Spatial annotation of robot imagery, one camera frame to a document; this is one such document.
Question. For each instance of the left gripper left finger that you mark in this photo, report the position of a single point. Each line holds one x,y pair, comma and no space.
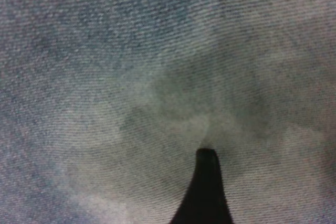
195,195

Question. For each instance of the blue denim shorts with print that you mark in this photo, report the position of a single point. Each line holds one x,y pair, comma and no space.
131,64

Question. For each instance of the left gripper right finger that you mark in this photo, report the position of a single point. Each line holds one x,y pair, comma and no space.
214,197

